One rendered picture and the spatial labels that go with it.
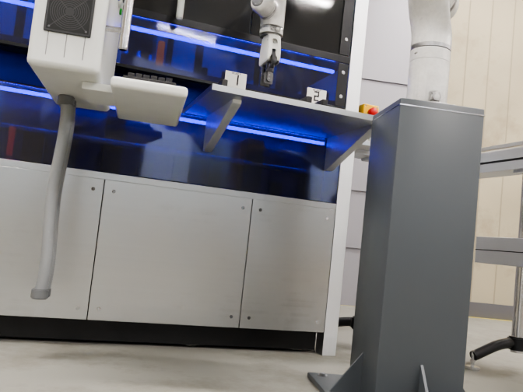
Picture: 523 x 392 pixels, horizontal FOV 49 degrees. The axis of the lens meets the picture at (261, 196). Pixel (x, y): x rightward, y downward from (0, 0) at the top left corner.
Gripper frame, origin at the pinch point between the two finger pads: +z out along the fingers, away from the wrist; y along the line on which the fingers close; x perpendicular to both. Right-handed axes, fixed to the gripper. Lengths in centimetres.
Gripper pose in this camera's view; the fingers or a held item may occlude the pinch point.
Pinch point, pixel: (266, 79)
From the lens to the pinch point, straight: 206.0
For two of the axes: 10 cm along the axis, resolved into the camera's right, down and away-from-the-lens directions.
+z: -1.0, 9.9, -1.0
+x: -9.4, -1.2, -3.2
